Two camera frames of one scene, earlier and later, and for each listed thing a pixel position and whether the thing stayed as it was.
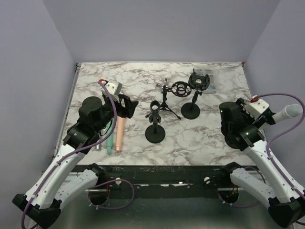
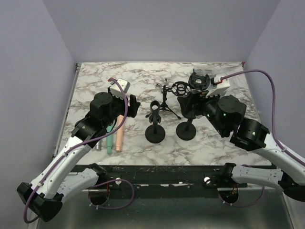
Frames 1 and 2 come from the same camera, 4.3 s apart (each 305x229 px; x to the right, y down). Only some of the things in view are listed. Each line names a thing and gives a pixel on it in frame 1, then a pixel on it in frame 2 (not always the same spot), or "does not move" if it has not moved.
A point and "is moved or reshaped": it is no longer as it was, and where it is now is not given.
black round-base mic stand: [155, 133] does not move
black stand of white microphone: [238, 132] is moved or reshaped
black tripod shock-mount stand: [180, 88] does not move
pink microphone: [120, 125] does not move
